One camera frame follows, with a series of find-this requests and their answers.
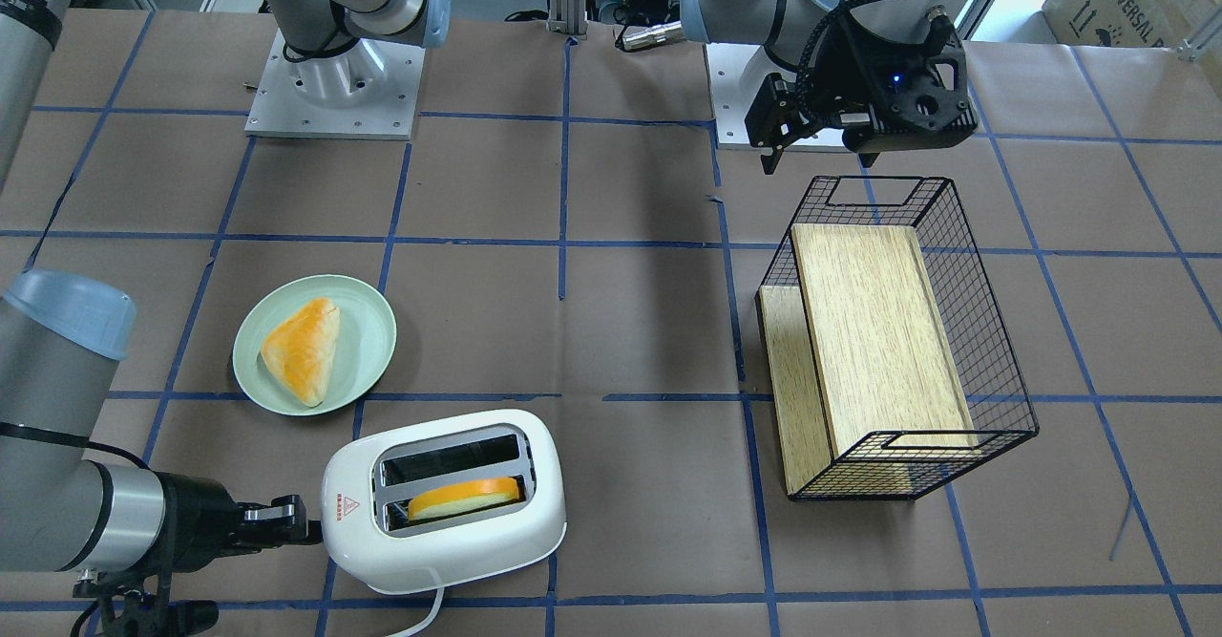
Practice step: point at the light green plate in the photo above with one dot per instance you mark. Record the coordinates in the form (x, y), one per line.
(366, 342)

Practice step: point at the black wire basket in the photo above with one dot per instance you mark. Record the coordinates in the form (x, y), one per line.
(988, 372)

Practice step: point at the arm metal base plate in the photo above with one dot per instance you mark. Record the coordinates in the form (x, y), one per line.
(735, 74)
(370, 92)

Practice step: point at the silver cylindrical connector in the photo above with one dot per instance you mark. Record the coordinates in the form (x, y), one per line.
(650, 37)

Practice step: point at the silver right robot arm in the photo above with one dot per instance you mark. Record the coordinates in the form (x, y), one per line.
(64, 335)

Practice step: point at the wooden basket lid board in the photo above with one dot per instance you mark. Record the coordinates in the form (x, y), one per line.
(868, 401)

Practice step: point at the triangular golden bread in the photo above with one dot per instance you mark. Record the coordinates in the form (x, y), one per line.
(300, 352)

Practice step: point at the toast slice in toaster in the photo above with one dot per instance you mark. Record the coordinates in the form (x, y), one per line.
(463, 498)

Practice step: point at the white two-slot toaster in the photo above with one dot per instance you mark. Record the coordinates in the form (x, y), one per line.
(368, 484)

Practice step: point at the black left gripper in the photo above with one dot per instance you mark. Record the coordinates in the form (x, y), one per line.
(853, 71)

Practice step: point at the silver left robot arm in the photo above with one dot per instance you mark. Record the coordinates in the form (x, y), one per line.
(790, 30)

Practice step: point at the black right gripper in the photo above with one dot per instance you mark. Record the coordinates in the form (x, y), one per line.
(202, 510)

